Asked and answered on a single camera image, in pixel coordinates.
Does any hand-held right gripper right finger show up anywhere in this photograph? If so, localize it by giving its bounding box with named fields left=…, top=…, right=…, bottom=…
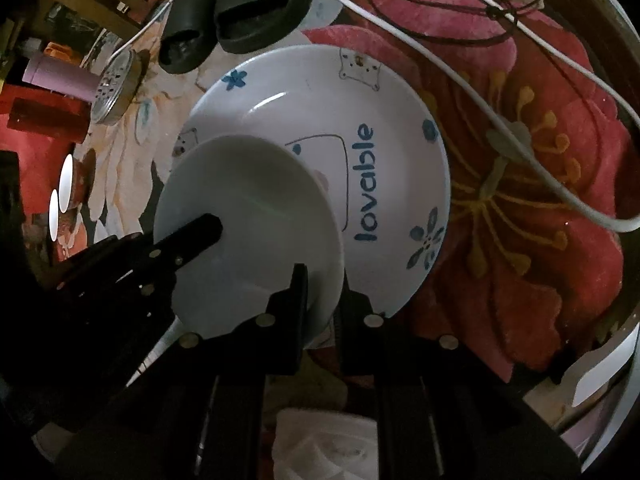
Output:
left=332, top=290, right=583, bottom=480

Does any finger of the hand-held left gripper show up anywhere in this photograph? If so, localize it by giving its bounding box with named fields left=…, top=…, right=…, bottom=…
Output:
left=112, top=212, right=224, bottom=281

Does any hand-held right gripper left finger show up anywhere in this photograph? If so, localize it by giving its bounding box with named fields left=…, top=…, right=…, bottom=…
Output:
left=65, top=262, right=309, bottom=480

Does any white bowl brown outside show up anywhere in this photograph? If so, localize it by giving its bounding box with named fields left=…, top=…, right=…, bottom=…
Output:
left=48, top=190, right=76, bottom=256
left=153, top=135, right=346, bottom=350
left=59, top=155, right=91, bottom=212

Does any bear print plate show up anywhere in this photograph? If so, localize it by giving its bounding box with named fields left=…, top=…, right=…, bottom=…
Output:
left=170, top=44, right=451, bottom=318

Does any white plastic object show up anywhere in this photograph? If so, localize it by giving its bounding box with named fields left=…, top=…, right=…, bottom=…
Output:
left=272, top=407, right=378, bottom=480

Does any perforated metal lid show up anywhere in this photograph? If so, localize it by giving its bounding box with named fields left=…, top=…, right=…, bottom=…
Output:
left=90, top=50, right=143, bottom=126

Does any floral printed blanket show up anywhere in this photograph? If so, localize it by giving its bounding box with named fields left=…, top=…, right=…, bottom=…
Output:
left=30, top=0, right=640, bottom=461

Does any black slipper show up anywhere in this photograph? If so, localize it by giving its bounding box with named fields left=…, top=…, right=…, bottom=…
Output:
left=159, top=0, right=221, bottom=75
left=215, top=0, right=315, bottom=55

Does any red container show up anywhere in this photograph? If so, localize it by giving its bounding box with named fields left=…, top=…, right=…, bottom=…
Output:
left=0, top=82, right=98, bottom=201

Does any pink cup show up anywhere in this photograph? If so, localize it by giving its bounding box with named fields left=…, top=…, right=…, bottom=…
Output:
left=22, top=54, right=101, bottom=102

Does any white curved panel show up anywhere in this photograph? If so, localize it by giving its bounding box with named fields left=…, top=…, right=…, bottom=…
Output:
left=570, top=320, right=640, bottom=408

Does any thin white cable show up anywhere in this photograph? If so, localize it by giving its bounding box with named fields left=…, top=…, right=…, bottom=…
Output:
left=111, top=0, right=231, bottom=58

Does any white power strip cable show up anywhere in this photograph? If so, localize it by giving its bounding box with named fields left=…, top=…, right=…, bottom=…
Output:
left=465, top=0, right=640, bottom=123

